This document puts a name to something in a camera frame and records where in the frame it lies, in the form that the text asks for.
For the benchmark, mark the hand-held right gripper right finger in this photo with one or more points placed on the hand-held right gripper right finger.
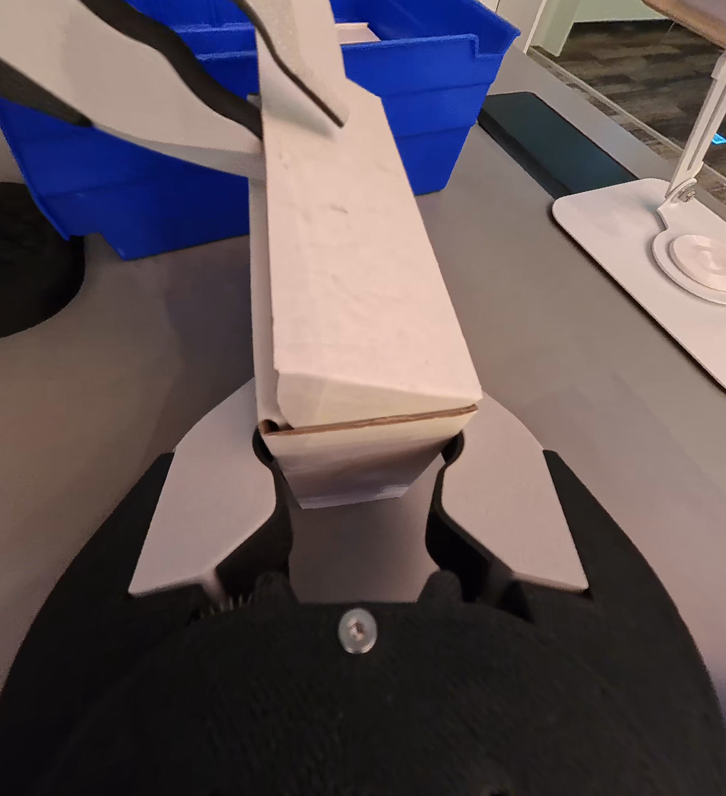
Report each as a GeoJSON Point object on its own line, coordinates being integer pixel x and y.
{"type": "Point", "coordinates": [512, 497]}

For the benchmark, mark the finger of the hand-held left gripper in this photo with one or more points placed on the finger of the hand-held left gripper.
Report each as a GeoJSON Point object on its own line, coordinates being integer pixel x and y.
{"type": "Point", "coordinates": [89, 68]}
{"type": "Point", "coordinates": [307, 37]}

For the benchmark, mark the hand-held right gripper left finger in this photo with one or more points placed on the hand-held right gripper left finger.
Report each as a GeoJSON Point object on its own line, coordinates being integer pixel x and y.
{"type": "Point", "coordinates": [213, 497]}

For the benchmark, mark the blue plastic bin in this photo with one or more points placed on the blue plastic bin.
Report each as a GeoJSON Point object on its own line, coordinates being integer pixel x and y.
{"type": "Point", "coordinates": [400, 93]}

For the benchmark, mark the white cardboard box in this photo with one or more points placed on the white cardboard box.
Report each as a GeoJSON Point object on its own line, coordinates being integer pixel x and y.
{"type": "Point", "coordinates": [350, 249]}
{"type": "Point", "coordinates": [356, 32]}

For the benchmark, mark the black mesh office chair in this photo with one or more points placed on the black mesh office chair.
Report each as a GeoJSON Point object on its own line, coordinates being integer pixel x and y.
{"type": "Point", "coordinates": [8, 261]}

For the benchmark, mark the dark rectangular table panel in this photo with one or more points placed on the dark rectangular table panel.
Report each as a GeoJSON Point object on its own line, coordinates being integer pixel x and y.
{"type": "Point", "coordinates": [555, 143]}

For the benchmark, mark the instruction sheet on stand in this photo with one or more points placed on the instruction sheet on stand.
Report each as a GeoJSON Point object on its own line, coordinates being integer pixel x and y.
{"type": "Point", "coordinates": [698, 18]}

